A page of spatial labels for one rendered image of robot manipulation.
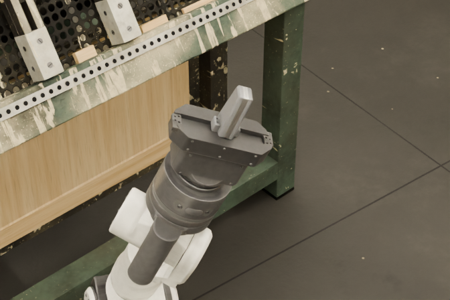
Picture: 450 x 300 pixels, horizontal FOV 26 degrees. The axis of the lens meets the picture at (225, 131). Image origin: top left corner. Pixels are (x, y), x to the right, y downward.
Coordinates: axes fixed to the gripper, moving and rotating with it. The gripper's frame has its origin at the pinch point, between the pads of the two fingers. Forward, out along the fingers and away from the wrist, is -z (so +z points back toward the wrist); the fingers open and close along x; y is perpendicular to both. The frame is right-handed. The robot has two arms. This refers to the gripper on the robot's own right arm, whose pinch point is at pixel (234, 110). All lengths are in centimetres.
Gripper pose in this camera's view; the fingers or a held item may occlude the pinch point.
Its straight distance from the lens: 110.1
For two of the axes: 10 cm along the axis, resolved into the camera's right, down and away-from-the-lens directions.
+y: -0.8, -7.1, 7.0
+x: -9.2, -2.2, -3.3
